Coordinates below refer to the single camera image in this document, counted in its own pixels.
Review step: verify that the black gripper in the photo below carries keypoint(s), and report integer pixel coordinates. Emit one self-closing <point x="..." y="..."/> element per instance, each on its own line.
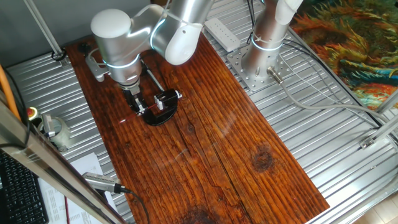
<point x="132" y="95"/>

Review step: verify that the steel frame beam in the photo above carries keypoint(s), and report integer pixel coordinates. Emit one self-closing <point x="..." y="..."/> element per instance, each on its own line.
<point x="46" y="158"/>

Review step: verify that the brown wooden board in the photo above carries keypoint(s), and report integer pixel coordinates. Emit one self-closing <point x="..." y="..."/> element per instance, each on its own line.
<point x="217" y="140"/>

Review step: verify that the orange tube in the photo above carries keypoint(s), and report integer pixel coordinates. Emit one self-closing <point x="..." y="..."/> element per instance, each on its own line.
<point x="7" y="90"/>

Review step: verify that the aluminium frame post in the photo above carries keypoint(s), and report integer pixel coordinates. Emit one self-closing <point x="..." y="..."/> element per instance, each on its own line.
<point x="43" y="28"/>

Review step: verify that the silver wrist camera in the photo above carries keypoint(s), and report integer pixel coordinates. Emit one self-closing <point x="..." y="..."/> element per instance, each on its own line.
<point x="96" y="70"/>

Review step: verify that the silver ribbed camera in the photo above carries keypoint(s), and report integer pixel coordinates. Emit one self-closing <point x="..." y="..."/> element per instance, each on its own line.
<point x="101" y="182"/>

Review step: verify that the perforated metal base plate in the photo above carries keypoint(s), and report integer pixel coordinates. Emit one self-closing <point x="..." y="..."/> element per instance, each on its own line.
<point x="236" y="67"/>

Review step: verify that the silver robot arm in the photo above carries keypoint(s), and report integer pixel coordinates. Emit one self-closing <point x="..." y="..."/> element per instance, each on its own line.
<point x="118" y="46"/>

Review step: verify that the printed white paper sheets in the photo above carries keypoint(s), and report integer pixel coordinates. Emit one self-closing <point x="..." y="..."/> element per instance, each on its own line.
<point x="84" y="165"/>

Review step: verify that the colourful painted cloth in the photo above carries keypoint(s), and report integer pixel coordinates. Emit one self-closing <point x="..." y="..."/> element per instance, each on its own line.
<point x="354" y="43"/>

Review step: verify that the red pencil with eraser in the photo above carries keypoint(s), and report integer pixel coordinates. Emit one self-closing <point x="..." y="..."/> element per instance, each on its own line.
<point x="129" y="118"/>

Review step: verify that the aluminium frame strut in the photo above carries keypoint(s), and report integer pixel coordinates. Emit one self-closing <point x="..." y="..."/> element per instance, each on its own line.
<point x="388" y="102"/>
<point x="382" y="132"/>

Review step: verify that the red emergency stop button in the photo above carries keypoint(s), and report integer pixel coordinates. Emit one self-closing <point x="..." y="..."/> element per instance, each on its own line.
<point x="32" y="112"/>

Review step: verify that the white power strip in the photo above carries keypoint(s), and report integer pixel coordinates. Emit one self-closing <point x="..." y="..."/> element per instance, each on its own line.
<point x="222" y="34"/>

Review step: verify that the red pen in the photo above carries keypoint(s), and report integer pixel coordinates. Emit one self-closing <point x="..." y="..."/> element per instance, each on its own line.
<point x="66" y="211"/>

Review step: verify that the black keyboard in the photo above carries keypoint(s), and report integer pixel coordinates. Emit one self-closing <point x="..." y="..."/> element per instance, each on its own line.
<point x="21" y="193"/>

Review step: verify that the small metal bracket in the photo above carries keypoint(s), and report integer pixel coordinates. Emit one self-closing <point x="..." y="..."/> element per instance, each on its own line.
<point x="48" y="124"/>

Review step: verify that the clear tape roll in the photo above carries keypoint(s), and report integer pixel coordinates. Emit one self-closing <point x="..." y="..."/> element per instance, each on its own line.
<point x="62" y="133"/>

